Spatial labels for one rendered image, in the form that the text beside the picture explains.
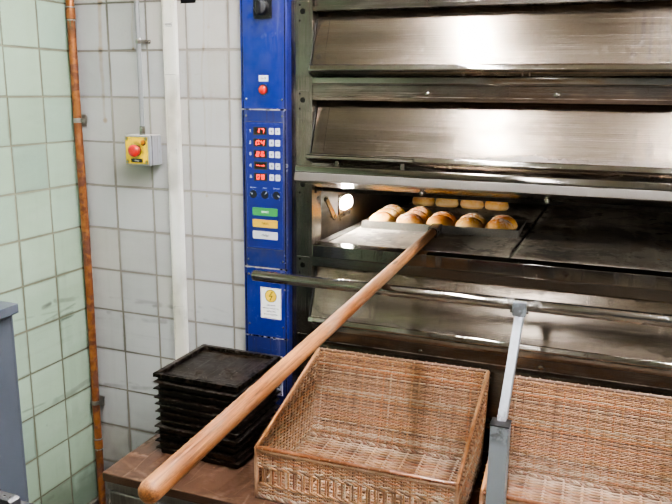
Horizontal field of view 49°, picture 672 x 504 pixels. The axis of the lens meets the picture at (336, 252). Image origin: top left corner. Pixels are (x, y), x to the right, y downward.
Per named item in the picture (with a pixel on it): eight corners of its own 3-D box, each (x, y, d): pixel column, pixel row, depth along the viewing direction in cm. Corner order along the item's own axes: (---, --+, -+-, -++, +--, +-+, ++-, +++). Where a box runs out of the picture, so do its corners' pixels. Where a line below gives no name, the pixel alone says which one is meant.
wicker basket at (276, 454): (316, 424, 242) (316, 344, 236) (488, 453, 223) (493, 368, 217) (250, 498, 197) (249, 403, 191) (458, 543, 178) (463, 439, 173)
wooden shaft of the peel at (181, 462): (156, 509, 87) (155, 487, 86) (134, 505, 88) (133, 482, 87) (436, 237, 245) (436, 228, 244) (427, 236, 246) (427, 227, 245)
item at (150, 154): (137, 163, 251) (136, 133, 249) (162, 164, 247) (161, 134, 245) (124, 165, 244) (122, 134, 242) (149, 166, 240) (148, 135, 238)
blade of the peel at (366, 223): (518, 238, 245) (518, 230, 244) (361, 227, 262) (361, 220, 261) (526, 220, 278) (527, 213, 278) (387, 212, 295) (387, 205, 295)
